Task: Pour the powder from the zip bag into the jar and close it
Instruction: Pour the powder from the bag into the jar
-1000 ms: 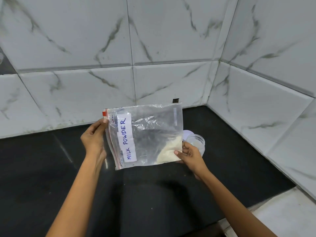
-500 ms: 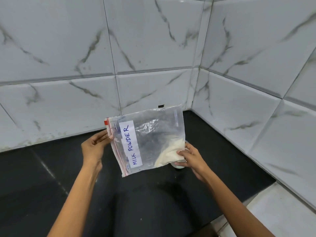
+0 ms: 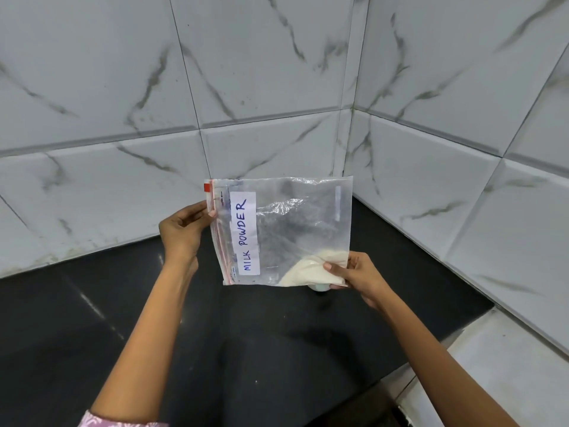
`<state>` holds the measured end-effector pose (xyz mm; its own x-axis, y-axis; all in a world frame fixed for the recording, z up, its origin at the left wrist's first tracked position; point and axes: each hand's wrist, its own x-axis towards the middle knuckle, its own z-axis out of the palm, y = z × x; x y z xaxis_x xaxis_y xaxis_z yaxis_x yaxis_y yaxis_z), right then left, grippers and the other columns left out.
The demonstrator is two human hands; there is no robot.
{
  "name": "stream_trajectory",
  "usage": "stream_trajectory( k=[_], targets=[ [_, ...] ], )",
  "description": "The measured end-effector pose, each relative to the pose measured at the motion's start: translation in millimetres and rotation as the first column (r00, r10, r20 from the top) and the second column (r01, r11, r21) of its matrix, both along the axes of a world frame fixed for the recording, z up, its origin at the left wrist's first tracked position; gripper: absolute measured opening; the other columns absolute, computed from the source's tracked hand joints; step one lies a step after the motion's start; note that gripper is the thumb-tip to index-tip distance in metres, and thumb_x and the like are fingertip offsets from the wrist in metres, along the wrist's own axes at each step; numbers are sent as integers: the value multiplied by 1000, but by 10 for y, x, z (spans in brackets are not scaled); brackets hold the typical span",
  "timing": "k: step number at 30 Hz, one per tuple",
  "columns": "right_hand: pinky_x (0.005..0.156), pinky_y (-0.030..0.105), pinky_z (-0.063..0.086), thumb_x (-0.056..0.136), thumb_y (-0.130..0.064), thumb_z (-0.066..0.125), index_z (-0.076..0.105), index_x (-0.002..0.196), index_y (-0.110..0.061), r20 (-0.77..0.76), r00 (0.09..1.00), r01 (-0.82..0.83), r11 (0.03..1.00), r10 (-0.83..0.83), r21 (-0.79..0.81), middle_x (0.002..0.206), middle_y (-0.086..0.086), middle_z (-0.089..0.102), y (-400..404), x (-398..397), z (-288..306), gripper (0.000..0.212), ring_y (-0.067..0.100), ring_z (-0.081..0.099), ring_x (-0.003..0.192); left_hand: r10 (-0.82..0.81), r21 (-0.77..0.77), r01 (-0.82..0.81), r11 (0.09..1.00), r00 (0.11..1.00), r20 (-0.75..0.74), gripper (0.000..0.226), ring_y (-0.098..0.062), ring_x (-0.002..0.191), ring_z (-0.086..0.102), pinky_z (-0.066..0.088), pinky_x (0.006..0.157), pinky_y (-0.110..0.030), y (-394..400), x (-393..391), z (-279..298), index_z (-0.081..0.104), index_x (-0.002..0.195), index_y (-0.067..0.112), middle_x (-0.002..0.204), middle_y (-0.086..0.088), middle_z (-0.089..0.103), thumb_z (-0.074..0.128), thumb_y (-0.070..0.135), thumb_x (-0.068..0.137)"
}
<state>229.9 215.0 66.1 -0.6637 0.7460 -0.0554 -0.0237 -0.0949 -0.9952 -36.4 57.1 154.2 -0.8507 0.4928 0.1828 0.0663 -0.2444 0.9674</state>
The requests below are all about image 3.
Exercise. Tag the person's right hand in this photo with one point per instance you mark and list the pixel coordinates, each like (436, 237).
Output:
(362, 280)

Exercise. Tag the pink patterned sleeve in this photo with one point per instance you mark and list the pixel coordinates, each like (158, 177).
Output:
(120, 420)

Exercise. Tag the clear zip bag with label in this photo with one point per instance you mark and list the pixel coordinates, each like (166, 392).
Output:
(289, 217)

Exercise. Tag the person's right thumb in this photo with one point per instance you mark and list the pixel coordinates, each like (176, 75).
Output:
(335, 269)

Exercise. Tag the person's right forearm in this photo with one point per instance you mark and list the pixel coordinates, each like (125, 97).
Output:
(440, 364)

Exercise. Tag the white powder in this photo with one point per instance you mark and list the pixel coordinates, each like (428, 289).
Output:
(306, 269)

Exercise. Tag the person's left thumb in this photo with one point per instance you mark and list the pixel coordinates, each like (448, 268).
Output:
(203, 217)

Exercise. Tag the small white round container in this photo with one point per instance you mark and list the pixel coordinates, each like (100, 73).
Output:
(319, 287)

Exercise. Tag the person's left forearm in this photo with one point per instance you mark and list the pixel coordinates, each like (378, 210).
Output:
(146, 333)

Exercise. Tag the person's left hand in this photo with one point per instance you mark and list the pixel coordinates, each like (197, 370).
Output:
(180, 233)

